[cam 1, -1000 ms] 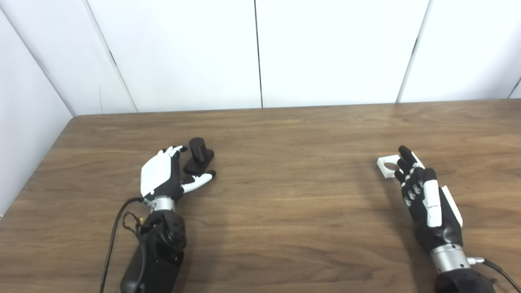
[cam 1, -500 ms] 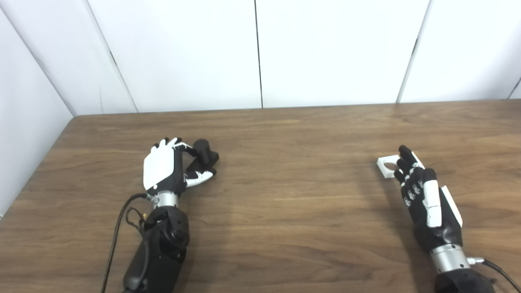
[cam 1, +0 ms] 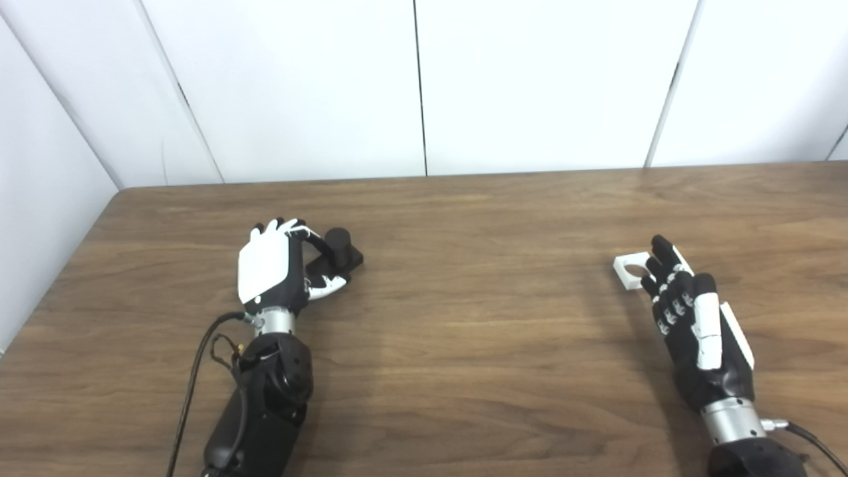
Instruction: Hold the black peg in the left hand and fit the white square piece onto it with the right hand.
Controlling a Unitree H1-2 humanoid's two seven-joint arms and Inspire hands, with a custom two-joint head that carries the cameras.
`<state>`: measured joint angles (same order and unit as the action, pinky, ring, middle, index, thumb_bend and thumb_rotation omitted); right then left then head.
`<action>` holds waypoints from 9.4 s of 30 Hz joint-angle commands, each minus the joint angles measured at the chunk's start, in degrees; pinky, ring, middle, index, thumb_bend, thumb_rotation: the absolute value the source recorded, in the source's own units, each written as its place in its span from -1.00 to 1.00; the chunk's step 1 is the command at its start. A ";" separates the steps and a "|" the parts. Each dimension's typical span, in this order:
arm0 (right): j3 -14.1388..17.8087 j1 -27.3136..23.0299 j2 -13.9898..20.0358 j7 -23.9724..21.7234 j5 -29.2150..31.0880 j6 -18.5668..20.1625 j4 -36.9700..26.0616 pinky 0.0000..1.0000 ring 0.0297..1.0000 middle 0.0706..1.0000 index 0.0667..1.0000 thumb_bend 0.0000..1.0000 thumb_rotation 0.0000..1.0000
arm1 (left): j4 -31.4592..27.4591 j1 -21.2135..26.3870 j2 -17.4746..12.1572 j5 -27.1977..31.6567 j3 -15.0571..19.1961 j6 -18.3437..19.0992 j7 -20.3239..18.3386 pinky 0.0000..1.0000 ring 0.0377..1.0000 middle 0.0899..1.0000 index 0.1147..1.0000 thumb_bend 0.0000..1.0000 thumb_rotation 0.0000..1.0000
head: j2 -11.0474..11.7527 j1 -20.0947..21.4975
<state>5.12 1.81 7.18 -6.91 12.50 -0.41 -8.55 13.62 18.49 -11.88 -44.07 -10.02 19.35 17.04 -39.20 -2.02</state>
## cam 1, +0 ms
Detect black peg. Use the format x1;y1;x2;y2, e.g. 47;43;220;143
305;227;365;286

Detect thick black wrist cable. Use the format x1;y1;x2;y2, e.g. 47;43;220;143
761;419;848;474
166;311;256;477

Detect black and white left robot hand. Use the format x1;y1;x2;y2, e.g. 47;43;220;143
237;218;348;315

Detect thick black right wrist cable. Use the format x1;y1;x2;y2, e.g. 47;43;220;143
761;419;848;474

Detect thick black left wrist cable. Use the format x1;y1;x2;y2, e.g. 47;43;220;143
166;311;256;477

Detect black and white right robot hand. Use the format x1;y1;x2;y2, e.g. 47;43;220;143
640;235;756;413

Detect thin black left wrist wire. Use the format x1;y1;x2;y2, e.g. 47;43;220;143
210;333;244;373

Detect white square piece with hole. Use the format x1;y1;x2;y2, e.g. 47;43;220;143
613;252;693;291

